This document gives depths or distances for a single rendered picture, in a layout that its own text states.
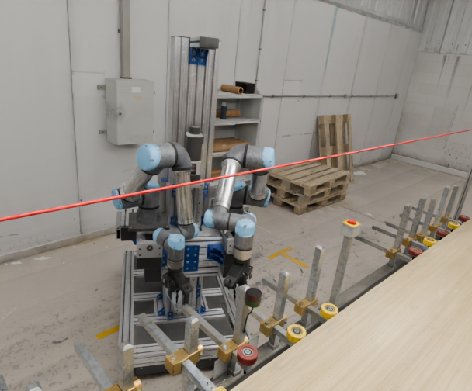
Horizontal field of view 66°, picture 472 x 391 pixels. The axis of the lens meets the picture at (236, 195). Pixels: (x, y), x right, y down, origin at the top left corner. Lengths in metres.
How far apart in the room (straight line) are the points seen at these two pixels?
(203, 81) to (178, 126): 0.29
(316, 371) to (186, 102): 1.48
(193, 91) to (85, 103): 1.81
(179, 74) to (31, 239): 2.42
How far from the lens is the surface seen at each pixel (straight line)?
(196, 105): 2.13
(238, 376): 1.73
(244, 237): 1.42
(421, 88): 9.45
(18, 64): 3.55
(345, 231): 1.98
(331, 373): 1.55
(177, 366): 1.40
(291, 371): 1.51
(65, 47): 3.66
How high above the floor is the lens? 1.97
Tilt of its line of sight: 21 degrees down
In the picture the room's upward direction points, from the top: 6 degrees clockwise
